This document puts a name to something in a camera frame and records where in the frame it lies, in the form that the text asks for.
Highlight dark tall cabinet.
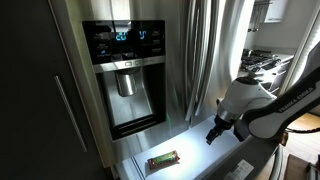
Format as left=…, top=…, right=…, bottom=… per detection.
left=0, top=0, right=114, bottom=180

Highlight silver cabinet handle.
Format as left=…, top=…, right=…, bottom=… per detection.
left=53, top=74, right=89, bottom=154

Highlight curved silver fridge door handle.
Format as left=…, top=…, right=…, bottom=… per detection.
left=184, top=0, right=203, bottom=122
left=194, top=0, right=220, bottom=118

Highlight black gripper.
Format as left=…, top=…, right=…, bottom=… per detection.
left=205, top=120, right=235, bottom=146

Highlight white drawer control label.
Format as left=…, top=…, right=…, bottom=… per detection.
left=222, top=159, right=255, bottom=180

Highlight hanging kitchen utensils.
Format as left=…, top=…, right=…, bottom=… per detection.
left=248, top=0, right=272, bottom=33

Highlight stainless steel refrigerator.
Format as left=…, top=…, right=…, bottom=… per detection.
left=49, top=0, right=258, bottom=168

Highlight black fridge dispenser panel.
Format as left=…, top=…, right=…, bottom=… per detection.
left=82, top=19, right=168, bottom=141

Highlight black gas stove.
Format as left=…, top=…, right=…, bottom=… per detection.
left=240, top=48, right=294, bottom=74

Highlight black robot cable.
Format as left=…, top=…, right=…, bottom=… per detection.
left=286, top=125, right=320, bottom=135

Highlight white wall cabinet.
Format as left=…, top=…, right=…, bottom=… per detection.
left=264, top=0, right=289, bottom=24

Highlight red green burrito bar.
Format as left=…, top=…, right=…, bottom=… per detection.
left=147, top=150, right=181, bottom=172

